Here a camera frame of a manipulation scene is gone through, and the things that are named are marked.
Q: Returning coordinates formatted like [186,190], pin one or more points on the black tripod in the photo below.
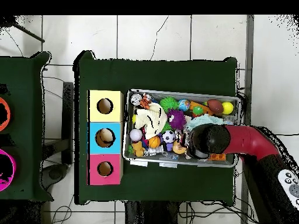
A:
[7,21]

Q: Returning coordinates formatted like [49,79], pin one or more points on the silver drink can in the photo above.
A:
[136,98]

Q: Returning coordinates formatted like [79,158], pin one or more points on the pale yellow cloth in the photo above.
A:
[150,120]

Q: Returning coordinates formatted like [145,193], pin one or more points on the dark green side table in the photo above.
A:
[25,93]

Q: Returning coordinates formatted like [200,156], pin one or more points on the clear mesh bin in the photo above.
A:
[140,161]

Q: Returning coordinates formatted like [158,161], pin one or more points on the brown toy football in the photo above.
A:
[215,105]

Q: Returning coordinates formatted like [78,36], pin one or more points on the orange disc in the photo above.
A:
[6,105]

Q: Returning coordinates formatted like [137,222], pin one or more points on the pink disc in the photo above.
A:
[11,161]

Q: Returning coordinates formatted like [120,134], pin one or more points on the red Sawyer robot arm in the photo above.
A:
[252,142]

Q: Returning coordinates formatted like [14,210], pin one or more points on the mint green cloth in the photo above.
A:
[203,120]

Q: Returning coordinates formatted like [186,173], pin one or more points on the dark green table cloth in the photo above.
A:
[154,74]

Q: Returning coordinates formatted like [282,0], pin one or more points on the yellow ball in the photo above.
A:
[227,108]

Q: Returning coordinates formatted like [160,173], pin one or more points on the small soccer ball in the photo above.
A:
[168,136]

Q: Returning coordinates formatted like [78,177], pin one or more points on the large green spiky ball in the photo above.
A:
[169,103]

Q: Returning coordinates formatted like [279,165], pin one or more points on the white ball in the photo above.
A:
[136,135]

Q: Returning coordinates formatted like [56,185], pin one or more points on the purple spiky ball with eyes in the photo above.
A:
[176,120]

